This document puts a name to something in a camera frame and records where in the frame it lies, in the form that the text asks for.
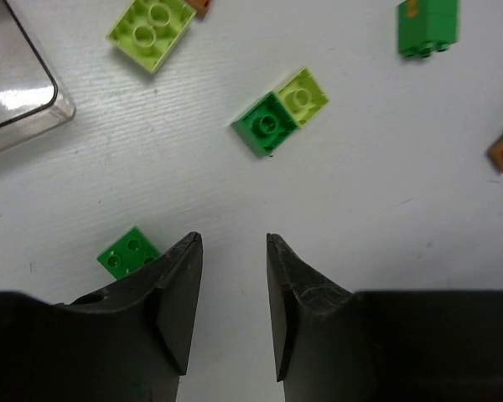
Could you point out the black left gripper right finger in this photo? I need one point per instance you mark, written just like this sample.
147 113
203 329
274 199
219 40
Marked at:
334 345

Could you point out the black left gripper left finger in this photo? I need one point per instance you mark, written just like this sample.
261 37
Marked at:
128 341

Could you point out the green 2x4 lego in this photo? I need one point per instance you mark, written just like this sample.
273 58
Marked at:
128 254

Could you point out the dark green 2x2 lego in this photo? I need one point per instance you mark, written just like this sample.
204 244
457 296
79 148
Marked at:
265 125

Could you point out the lime small lego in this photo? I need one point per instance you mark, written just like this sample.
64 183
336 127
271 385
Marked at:
302 97

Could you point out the lime green 2x2 lego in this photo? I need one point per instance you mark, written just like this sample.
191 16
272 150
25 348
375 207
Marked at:
148 31

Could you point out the dark green lego block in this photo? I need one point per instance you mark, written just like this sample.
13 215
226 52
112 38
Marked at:
426 26

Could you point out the orange lego plate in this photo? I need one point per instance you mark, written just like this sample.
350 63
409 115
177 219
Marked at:
202 7

